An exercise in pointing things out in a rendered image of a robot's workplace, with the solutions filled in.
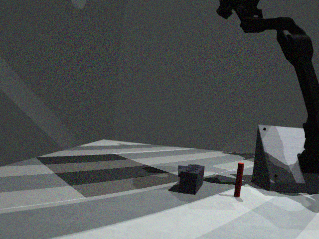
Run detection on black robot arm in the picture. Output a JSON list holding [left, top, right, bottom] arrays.
[[236, 0, 319, 174]]

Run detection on dark red peg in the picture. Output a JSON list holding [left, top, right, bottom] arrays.
[[234, 163, 244, 197]]

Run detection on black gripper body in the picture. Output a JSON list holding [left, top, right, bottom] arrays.
[[216, 0, 242, 19]]

